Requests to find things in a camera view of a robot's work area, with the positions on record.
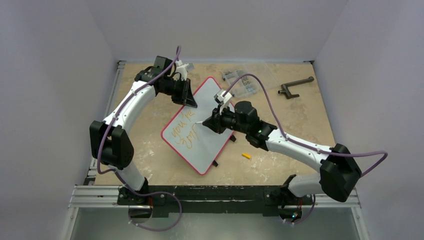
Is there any dark metal crank handle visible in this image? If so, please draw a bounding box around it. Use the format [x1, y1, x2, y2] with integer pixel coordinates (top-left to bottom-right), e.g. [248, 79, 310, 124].
[278, 76, 315, 100]

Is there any yellow marker cap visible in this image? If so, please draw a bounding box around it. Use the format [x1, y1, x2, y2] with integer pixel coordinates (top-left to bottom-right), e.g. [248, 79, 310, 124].
[241, 153, 252, 160]

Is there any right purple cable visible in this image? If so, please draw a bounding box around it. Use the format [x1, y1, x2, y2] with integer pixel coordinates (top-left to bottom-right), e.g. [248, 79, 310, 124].
[223, 73, 389, 226]

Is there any purple cable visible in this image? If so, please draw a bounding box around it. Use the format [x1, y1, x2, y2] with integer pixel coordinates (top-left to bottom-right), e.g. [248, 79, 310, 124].
[96, 44, 183, 233]
[223, 73, 389, 226]

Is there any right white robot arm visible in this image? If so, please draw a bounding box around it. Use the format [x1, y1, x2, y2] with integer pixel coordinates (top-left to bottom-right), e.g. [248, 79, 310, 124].
[201, 101, 362, 204]

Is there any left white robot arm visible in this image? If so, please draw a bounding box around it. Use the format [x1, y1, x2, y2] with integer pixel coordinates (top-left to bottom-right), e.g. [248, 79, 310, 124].
[89, 56, 198, 205]

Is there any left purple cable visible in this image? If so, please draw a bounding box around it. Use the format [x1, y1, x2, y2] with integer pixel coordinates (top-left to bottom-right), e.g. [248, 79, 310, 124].
[96, 44, 183, 233]

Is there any aluminium frame rail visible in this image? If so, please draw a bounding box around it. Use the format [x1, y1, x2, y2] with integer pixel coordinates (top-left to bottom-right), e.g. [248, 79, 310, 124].
[68, 60, 128, 209]

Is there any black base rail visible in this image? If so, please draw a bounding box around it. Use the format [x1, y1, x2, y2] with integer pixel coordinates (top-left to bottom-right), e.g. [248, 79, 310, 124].
[117, 185, 313, 219]

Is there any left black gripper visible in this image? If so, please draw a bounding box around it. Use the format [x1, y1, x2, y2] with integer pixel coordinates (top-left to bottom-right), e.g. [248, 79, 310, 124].
[160, 77, 196, 108]

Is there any pink framed whiteboard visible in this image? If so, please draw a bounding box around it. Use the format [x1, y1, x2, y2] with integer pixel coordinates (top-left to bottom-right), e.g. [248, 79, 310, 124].
[161, 76, 234, 175]

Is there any clear screw organizer box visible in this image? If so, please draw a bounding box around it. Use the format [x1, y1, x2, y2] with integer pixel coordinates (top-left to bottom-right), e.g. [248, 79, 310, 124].
[222, 69, 261, 99]

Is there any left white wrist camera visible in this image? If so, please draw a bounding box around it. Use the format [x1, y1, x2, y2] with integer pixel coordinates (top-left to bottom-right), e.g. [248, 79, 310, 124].
[175, 60, 195, 81]

